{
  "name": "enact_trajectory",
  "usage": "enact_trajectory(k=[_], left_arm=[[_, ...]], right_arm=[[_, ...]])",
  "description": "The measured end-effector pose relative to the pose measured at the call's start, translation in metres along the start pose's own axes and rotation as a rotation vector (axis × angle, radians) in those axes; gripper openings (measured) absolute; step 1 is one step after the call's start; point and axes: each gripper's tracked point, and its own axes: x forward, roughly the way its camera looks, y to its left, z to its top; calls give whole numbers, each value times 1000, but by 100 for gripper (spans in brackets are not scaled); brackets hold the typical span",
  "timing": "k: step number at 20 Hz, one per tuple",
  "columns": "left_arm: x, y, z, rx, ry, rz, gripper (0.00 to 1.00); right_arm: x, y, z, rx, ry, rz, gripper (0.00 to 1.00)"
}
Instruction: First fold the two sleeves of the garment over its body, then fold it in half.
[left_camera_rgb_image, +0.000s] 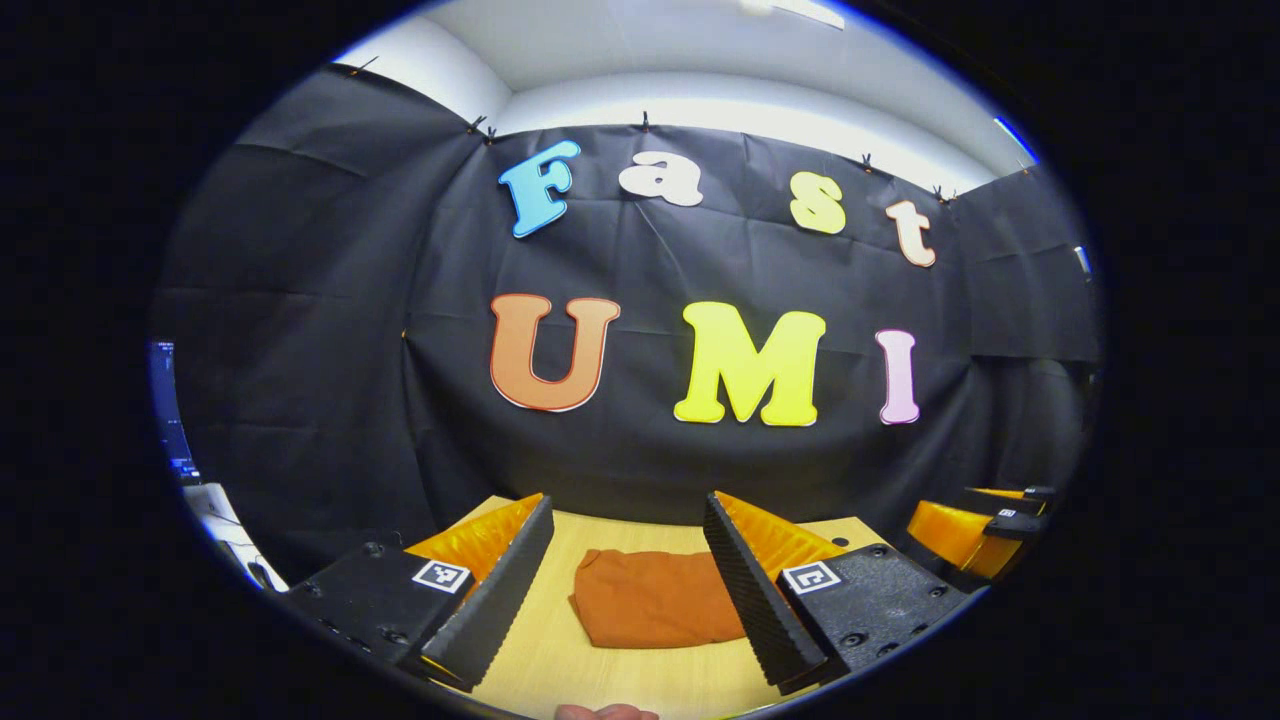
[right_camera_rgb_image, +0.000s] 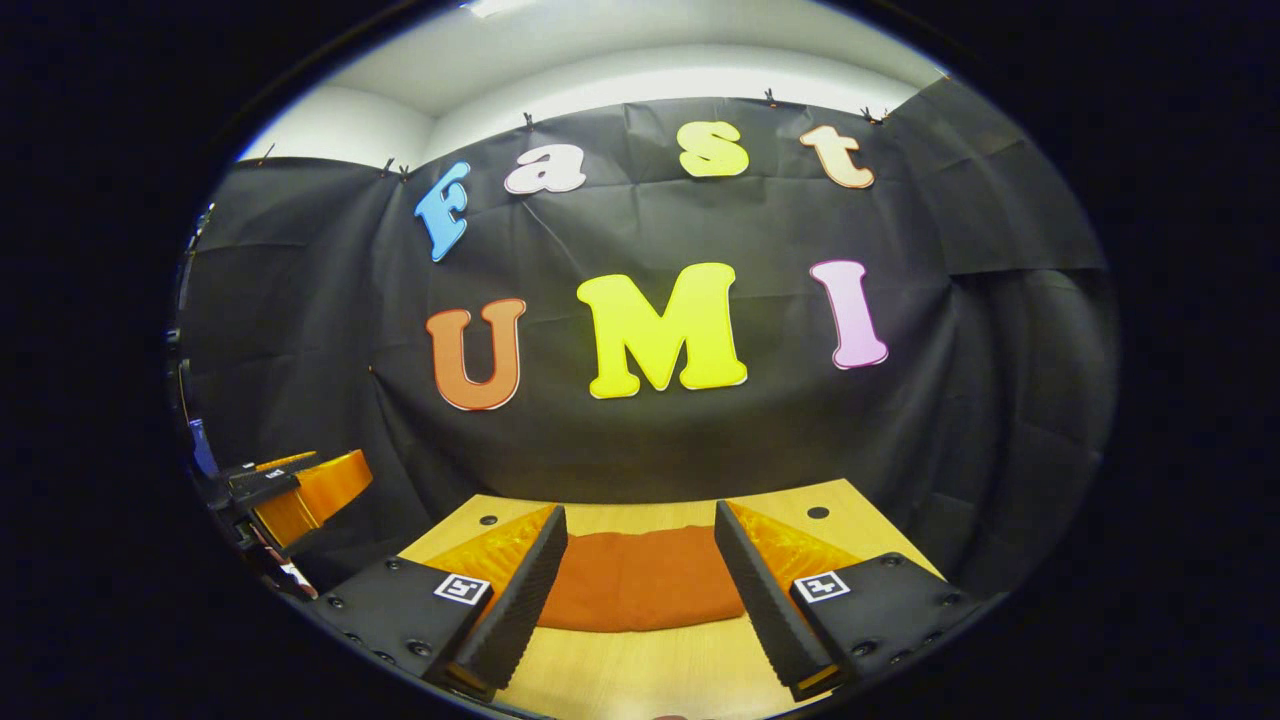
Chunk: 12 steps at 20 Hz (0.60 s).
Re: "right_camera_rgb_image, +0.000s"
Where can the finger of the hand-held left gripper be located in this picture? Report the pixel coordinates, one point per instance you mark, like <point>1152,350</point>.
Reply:
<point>285,461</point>
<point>265,485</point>

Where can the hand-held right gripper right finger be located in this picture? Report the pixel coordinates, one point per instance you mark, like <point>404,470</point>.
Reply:
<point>765,600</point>

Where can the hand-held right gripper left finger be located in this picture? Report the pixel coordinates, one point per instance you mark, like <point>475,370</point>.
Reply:
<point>520,600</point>

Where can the orange knitted cardigan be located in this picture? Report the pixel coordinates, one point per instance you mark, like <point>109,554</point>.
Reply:
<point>640,580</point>

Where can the black backdrop cloth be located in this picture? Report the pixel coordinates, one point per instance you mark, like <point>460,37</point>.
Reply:
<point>650,220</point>

